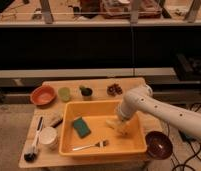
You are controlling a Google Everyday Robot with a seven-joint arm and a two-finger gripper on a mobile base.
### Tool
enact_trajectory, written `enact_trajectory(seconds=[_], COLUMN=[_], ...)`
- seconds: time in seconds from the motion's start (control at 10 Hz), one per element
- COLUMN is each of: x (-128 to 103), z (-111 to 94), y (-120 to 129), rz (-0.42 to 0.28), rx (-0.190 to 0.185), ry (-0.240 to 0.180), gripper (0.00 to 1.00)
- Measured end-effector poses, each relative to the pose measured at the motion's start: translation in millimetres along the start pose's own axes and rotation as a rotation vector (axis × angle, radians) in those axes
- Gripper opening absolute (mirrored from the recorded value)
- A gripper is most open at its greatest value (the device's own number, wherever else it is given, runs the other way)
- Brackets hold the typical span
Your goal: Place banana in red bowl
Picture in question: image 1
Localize yellow banana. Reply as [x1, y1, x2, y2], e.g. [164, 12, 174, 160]
[105, 119, 128, 136]

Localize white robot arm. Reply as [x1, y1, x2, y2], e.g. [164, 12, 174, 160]
[117, 84, 201, 142]

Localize dark purple bowl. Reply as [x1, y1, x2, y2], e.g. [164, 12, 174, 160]
[145, 131, 173, 160]

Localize red bowl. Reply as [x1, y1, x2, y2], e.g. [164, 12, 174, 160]
[30, 85, 56, 106]

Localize silver fork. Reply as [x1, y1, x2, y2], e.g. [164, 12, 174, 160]
[72, 140, 109, 151]

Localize yellow plastic tub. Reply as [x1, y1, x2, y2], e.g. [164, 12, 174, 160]
[59, 100, 147, 157]

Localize green sponge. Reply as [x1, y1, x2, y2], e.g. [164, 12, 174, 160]
[72, 117, 91, 138]

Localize wooden table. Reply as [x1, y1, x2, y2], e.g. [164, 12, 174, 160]
[18, 77, 164, 169]

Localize green cup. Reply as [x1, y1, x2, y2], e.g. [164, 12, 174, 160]
[58, 87, 71, 102]

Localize white paper cup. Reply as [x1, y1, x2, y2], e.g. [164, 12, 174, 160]
[39, 127, 58, 149]

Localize black white dish brush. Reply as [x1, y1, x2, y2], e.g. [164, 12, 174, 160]
[24, 117, 43, 162]

